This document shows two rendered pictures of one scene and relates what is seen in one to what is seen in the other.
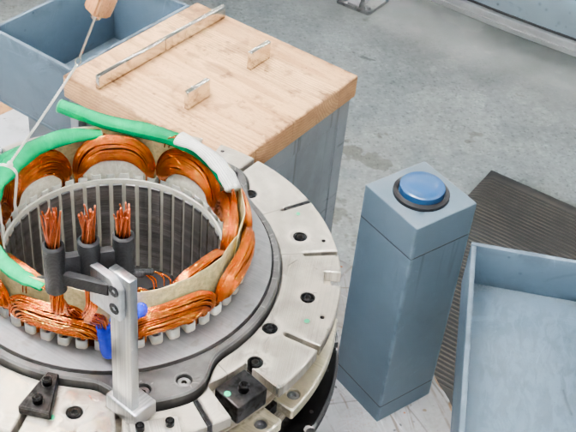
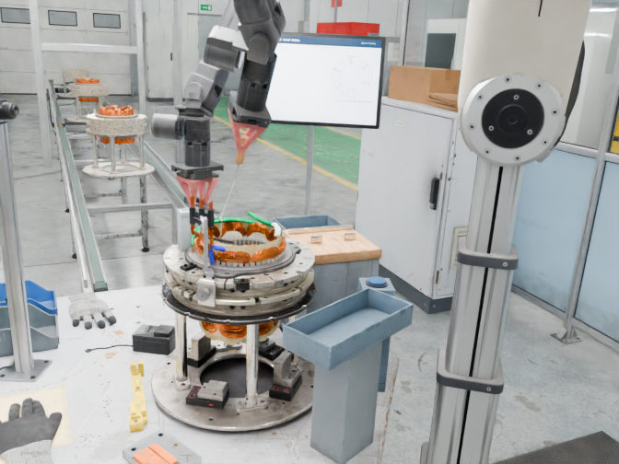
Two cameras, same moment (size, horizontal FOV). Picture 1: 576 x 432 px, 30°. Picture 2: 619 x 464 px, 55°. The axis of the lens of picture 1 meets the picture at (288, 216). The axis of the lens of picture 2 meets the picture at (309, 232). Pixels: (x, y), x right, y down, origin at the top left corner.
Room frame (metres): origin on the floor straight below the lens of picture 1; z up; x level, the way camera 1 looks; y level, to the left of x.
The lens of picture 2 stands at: (-0.33, -0.68, 1.53)
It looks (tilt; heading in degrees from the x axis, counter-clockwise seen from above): 18 degrees down; 35
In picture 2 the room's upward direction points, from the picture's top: 3 degrees clockwise
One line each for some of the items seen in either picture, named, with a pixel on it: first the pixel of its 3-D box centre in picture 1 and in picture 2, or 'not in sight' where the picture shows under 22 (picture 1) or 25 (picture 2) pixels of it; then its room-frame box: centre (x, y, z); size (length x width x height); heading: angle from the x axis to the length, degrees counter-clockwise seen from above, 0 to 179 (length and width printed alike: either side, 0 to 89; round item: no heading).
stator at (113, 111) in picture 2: not in sight; (117, 124); (1.71, 2.09, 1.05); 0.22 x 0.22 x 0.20
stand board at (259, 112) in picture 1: (213, 86); (330, 243); (0.85, 0.08, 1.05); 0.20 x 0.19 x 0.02; 57
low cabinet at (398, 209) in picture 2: not in sight; (426, 196); (3.20, 0.87, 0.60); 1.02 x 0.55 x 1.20; 60
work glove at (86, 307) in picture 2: not in sight; (90, 307); (0.55, 0.68, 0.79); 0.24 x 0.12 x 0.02; 60
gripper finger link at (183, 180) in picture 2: not in sight; (197, 187); (0.58, 0.28, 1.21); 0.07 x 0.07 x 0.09; 78
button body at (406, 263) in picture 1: (399, 297); (371, 335); (0.74, -0.11, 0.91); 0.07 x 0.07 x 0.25; 40
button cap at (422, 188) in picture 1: (422, 187); (377, 281); (0.74, -0.11, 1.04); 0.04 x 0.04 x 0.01
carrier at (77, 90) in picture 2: not in sight; (89, 102); (2.79, 3.92, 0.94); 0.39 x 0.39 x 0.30
